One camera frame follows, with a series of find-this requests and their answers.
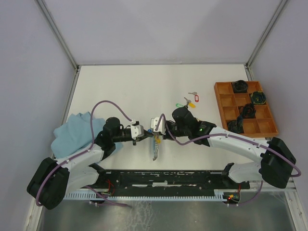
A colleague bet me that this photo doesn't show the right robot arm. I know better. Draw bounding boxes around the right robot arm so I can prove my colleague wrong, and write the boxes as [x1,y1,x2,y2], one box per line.
[156,107,298,189]

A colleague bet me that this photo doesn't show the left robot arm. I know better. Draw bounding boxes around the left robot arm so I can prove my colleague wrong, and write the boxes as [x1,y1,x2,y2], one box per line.
[26,117,153,210]

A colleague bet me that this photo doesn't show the light blue cloth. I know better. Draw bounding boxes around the light blue cloth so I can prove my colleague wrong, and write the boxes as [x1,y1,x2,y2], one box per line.
[51,111,123,157]

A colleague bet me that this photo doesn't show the wooden compartment tray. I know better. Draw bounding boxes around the wooden compartment tray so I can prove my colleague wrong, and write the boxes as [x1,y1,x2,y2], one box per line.
[214,80,279,138]

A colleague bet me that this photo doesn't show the dark floral scrunchie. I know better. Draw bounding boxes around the dark floral scrunchie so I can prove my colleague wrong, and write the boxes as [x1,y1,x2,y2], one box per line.
[227,117,244,134]

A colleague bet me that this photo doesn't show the black orange scrunchie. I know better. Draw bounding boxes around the black orange scrunchie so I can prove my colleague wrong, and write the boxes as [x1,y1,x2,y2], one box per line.
[239,103,256,119]

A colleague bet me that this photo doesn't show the black scrunchie top compartment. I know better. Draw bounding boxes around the black scrunchie top compartment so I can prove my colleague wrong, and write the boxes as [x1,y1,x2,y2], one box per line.
[231,80,248,93]

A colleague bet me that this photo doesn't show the green yellow scrunchie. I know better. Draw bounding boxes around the green yellow scrunchie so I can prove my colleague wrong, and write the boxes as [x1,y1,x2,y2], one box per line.
[250,91,267,105]

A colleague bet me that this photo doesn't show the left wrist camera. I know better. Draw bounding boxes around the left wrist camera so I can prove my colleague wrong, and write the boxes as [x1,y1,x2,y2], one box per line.
[130,121,144,140]

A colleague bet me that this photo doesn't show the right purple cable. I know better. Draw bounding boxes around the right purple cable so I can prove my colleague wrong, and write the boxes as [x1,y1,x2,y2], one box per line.
[154,114,302,177]

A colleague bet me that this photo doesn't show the purple cable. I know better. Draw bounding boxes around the purple cable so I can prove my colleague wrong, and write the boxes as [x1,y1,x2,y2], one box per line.
[154,114,302,177]
[35,100,137,206]

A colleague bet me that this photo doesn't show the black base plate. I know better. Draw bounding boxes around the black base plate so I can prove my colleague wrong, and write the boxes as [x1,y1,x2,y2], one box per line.
[92,170,250,190]

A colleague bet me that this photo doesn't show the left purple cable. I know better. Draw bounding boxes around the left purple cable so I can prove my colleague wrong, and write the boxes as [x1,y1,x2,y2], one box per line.
[35,100,137,206]

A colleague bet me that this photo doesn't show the light blue cable duct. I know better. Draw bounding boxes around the light blue cable duct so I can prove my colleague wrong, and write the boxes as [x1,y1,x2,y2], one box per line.
[64,190,226,201]

